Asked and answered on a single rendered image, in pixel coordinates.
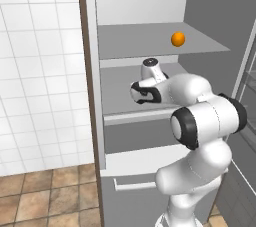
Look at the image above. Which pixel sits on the grey fridge door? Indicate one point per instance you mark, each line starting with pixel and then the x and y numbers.
pixel 245 131

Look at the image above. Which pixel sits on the orange fruit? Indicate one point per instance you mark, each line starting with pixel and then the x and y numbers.
pixel 178 38

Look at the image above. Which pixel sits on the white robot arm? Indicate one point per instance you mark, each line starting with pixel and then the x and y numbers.
pixel 203 117

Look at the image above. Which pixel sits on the brown cabinet side panel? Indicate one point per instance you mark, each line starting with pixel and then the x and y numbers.
pixel 89 87

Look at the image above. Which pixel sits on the grey open fridge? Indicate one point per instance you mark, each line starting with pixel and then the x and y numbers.
pixel 140 4

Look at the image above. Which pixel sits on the grey freezer drawer front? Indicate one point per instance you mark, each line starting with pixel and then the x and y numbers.
pixel 130 206

